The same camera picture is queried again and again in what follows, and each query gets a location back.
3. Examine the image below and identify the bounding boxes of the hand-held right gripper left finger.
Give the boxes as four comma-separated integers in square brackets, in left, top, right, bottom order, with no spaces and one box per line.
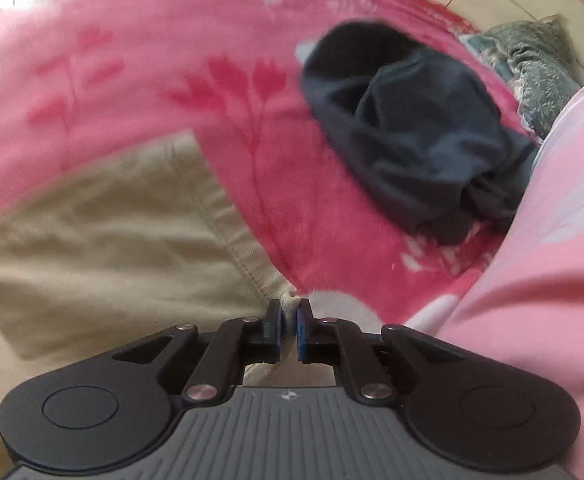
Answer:
[112,298,284,407]

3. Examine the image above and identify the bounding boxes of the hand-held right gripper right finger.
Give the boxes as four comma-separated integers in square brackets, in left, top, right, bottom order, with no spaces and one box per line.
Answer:
[296,298,468,405]

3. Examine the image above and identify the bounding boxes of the khaki pants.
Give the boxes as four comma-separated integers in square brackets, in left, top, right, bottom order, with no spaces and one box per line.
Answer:
[0,130,300,480]

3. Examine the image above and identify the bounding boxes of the dark navy garment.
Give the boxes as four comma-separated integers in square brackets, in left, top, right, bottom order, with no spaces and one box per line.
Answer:
[299,20,540,246]

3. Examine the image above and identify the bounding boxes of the pink quilt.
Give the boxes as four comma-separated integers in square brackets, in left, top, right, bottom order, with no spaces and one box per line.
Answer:
[434,72,584,480]

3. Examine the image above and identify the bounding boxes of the red floral blanket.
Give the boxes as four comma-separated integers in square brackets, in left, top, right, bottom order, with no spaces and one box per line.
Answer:
[0,0,538,341]

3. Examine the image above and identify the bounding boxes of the grey floral pillow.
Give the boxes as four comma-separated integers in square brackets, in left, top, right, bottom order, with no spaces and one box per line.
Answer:
[459,15,580,141]

